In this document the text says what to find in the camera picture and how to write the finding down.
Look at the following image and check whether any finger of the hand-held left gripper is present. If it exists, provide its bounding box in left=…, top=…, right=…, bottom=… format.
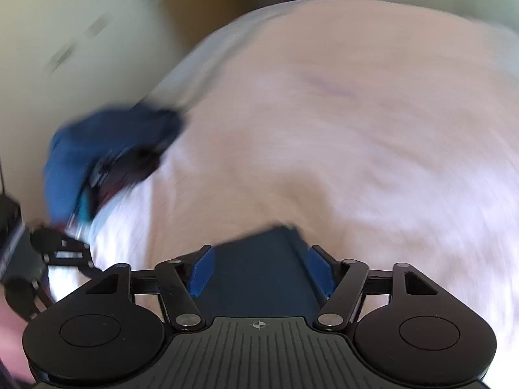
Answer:
left=4, top=276, right=55, bottom=322
left=30, top=227, right=103, bottom=277

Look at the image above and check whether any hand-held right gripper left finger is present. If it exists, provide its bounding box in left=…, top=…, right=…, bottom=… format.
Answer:
left=87, top=245, right=216, bottom=329

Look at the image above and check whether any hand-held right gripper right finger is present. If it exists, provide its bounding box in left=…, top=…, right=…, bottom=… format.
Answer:
left=305, top=245, right=441, bottom=329

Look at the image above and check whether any grey-blue garment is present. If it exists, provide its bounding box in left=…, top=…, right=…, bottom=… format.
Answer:
left=211, top=223, right=329, bottom=319

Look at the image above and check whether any blue sweatshirt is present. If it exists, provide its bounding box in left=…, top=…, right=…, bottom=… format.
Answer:
left=42, top=103, right=187, bottom=223

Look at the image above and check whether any teal garment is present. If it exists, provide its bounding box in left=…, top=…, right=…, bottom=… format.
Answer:
left=75, top=186, right=97, bottom=224

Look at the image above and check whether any maroon garment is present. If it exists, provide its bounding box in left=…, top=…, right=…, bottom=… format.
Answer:
left=95, top=150, right=163, bottom=208

